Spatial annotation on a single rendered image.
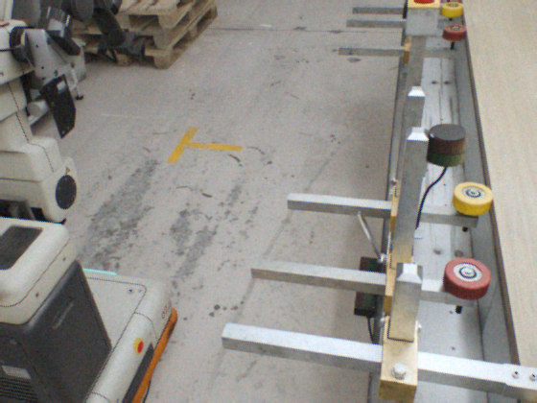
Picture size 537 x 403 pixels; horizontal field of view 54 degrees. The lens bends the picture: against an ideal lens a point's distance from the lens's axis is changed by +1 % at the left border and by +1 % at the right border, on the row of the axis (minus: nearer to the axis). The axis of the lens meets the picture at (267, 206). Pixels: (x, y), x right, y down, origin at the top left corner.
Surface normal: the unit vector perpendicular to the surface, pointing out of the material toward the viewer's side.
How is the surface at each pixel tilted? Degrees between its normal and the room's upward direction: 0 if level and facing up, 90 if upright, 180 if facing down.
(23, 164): 82
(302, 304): 0
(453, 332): 0
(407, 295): 90
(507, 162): 0
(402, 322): 90
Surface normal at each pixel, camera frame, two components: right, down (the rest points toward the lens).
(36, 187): -0.23, 0.50
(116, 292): -0.06, -0.78
